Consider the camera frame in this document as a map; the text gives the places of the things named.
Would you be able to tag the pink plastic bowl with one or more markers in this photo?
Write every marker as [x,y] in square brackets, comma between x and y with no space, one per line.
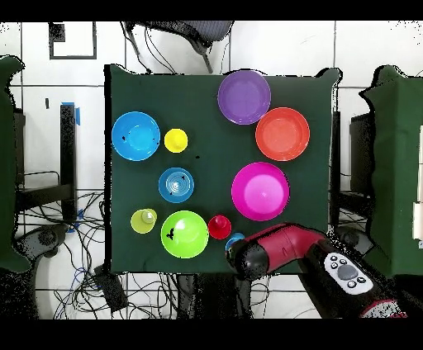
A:
[261,191]

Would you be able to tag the translucent yellow-green plastic cup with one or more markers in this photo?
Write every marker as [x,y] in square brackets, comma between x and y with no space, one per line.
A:
[140,224]

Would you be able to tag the black power strip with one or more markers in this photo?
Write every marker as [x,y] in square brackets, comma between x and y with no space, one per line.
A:
[110,290]

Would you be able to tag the black floor device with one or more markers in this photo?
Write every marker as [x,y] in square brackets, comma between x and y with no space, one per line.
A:
[43,239]
[352,238]

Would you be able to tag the large light blue bowl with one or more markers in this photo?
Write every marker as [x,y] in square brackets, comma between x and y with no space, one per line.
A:
[135,136]

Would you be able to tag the dark green table cloth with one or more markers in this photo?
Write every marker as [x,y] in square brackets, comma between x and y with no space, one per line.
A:
[198,99]

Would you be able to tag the small dark blue bowl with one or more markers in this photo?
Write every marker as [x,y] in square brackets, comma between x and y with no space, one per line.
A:
[176,185]

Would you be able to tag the yellow plastic cup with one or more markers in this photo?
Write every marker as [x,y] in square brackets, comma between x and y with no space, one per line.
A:
[176,140]

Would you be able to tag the orange plastic bowl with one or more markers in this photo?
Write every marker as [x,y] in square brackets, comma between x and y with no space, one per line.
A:
[282,133]

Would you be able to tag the green plastic bowl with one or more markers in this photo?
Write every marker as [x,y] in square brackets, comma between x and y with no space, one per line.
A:
[188,241]

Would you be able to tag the grey office chair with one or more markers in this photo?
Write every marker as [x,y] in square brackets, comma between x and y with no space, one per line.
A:
[211,31]

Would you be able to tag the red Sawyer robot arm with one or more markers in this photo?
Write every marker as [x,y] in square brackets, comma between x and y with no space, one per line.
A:
[287,241]

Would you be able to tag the black metal frame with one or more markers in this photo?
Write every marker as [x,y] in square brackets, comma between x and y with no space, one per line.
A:
[362,148]
[67,148]

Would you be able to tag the green cloth side table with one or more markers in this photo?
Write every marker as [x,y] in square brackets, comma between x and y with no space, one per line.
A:
[6,165]
[396,165]

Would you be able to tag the red plastic cup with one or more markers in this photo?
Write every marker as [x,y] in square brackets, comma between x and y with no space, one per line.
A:
[219,227]

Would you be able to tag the blue plastic cup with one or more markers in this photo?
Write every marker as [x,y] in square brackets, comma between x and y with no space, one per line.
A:
[235,237]

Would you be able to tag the purple plastic bowl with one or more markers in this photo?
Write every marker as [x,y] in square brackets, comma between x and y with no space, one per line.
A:
[244,95]

